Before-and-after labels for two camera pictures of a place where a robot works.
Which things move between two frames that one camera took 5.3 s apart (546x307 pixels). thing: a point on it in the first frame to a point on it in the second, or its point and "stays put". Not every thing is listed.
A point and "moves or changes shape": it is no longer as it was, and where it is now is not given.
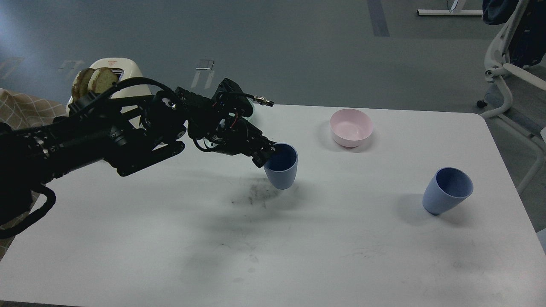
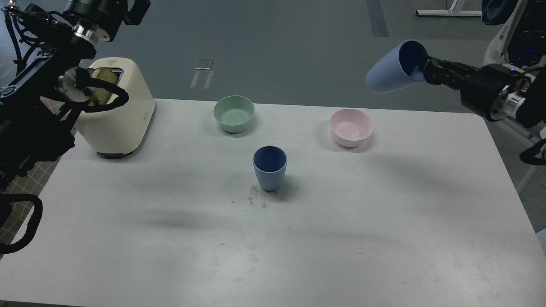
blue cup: x=448 y=187 to x=401 y=67
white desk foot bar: x=446 y=12 stays put
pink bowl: x=349 y=127 stays put
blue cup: x=281 y=167 moves or changes shape
